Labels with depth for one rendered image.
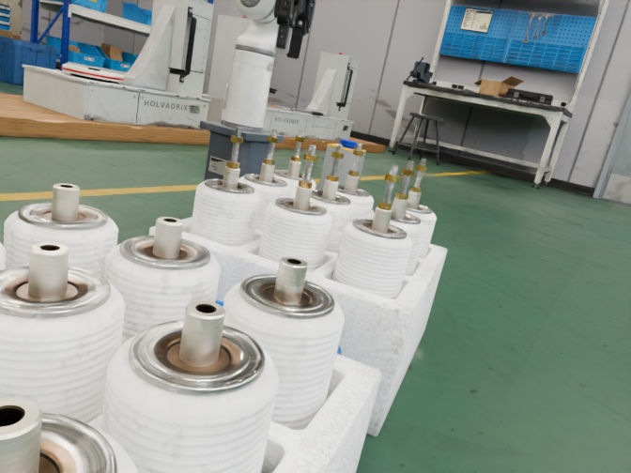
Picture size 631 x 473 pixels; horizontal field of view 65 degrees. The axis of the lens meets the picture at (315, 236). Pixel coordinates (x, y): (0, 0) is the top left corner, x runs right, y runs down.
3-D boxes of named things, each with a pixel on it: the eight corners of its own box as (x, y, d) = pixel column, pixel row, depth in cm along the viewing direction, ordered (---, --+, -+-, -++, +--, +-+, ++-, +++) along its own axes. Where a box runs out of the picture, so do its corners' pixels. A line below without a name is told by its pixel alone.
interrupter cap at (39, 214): (-3, 215, 45) (-3, 207, 44) (68, 205, 51) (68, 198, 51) (60, 238, 42) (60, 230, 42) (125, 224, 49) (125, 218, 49)
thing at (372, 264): (372, 335, 78) (400, 225, 73) (392, 369, 69) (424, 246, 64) (313, 328, 76) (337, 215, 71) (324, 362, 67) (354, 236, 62)
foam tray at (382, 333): (135, 337, 76) (148, 226, 72) (254, 274, 112) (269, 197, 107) (377, 438, 65) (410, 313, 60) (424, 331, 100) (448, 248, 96)
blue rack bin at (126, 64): (81, 63, 549) (83, 42, 543) (111, 68, 581) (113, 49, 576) (110, 69, 525) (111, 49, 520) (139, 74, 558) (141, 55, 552)
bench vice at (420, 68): (418, 84, 540) (423, 61, 533) (433, 87, 531) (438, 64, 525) (403, 80, 505) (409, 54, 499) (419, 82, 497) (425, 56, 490)
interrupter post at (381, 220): (384, 230, 69) (390, 207, 68) (390, 236, 67) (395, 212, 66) (367, 228, 68) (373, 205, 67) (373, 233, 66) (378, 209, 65)
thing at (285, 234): (312, 315, 80) (335, 208, 75) (304, 343, 71) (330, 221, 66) (254, 302, 81) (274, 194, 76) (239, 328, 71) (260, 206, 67)
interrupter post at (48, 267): (17, 295, 32) (19, 246, 31) (49, 284, 34) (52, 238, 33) (44, 307, 31) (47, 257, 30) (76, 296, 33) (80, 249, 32)
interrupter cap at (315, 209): (328, 209, 74) (329, 205, 74) (323, 221, 67) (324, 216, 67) (279, 199, 75) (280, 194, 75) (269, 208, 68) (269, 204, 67)
